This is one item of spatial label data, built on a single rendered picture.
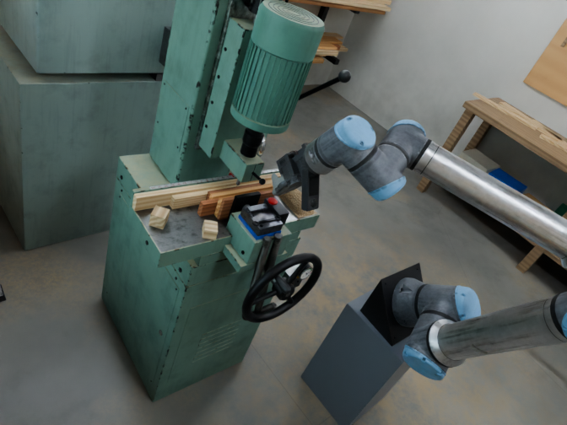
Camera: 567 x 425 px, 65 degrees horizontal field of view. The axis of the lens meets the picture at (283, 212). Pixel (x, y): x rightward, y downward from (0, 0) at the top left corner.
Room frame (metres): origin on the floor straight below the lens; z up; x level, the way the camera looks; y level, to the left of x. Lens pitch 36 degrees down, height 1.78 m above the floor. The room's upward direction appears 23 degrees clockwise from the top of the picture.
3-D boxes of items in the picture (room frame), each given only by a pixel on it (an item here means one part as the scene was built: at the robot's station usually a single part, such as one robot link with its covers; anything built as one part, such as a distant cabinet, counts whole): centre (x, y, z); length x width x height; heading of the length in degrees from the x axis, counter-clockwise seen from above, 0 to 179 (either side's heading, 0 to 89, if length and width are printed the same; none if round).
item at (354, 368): (1.34, -0.58, 0.27); 0.30 x 0.30 x 0.55; 55
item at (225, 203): (1.13, 0.12, 0.94); 0.20 x 0.01 x 0.08; 141
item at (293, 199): (1.31, -0.03, 0.92); 0.14 x 0.09 x 0.04; 51
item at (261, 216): (1.05, 0.04, 0.99); 0.13 x 0.11 x 0.06; 141
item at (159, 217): (0.94, 0.32, 0.92); 0.05 x 0.04 x 0.04; 8
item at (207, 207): (1.13, 0.16, 0.92); 0.23 x 0.02 x 0.05; 141
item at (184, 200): (1.23, 0.14, 0.92); 0.55 x 0.02 x 0.04; 141
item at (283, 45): (1.20, 0.17, 1.35); 0.18 x 0.18 x 0.31
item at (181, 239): (1.10, 0.11, 0.87); 0.61 x 0.30 x 0.06; 141
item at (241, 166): (1.21, 0.19, 1.03); 0.14 x 0.07 x 0.09; 51
